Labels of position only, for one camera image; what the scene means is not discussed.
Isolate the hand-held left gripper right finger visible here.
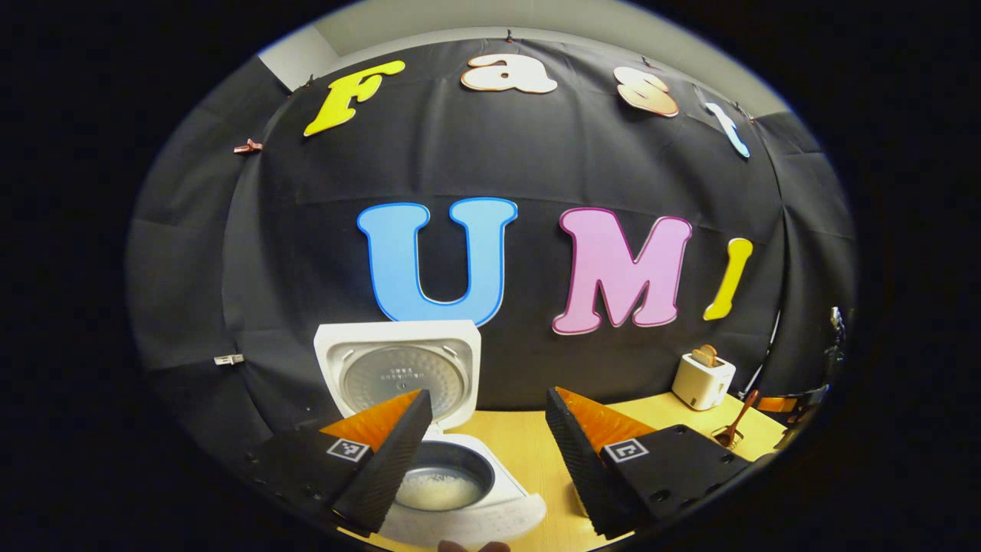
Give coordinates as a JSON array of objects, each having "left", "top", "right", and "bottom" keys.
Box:
[{"left": 546, "top": 386, "right": 753, "bottom": 539}]

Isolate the white toaster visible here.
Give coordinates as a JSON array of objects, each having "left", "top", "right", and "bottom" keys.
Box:
[{"left": 672, "top": 353, "right": 737, "bottom": 411}]

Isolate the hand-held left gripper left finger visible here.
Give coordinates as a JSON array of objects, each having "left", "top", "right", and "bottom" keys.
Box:
[{"left": 245, "top": 389, "right": 435, "bottom": 537}]

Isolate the brown wooden spoon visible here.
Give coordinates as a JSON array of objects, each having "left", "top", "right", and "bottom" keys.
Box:
[{"left": 713, "top": 389, "right": 761, "bottom": 448}]

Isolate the black backdrop cloth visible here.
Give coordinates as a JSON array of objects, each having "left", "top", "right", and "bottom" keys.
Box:
[{"left": 126, "top": 38, "right": 858, "bottom": 461}]

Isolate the white rice cooker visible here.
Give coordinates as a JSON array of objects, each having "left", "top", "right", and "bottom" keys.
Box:
[{"left": 314, "top": 320, "right": 548, "bottom": 548}]

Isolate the white rice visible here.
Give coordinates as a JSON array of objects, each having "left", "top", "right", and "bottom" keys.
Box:
[{"left": 395, "top": 471, "right": 484, "bottom": 511}]

